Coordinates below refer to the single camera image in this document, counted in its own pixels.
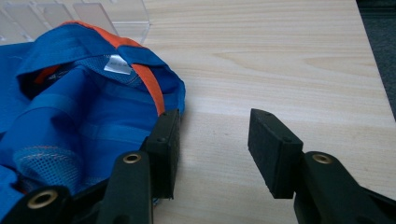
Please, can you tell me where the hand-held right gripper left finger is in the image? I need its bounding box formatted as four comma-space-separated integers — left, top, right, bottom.
140, 108, 181, 200

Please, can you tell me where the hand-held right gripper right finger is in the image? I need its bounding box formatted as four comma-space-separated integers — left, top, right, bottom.
247, 107, 304, 200

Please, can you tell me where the blue jacket with orange trim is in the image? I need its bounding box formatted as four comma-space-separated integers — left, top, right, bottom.
0, 20, 187, 220

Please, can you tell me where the clear acrylic organizer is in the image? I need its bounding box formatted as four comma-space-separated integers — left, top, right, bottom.
0, 0, 151, 47

